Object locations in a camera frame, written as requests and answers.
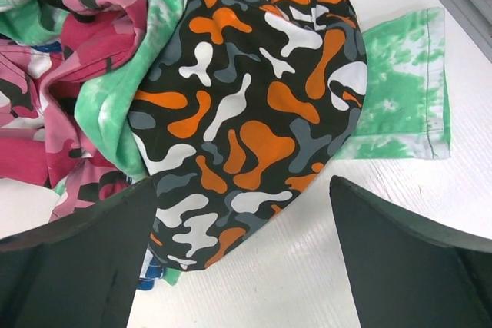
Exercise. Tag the orange black camouflage cloth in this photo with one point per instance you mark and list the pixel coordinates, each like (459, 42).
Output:
(240, 112)

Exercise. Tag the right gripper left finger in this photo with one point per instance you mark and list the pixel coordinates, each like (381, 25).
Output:
(81, 270)

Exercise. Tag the green tie-dye cloth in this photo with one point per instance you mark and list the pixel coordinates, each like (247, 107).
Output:
(405, 111)

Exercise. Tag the blue white patterned cloth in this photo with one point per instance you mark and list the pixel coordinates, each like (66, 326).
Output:
(151, 270)

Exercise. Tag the magenta camouflage cloth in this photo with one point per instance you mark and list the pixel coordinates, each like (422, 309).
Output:
(41, 142)

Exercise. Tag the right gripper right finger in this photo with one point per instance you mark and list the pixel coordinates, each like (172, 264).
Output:
(406, 270)

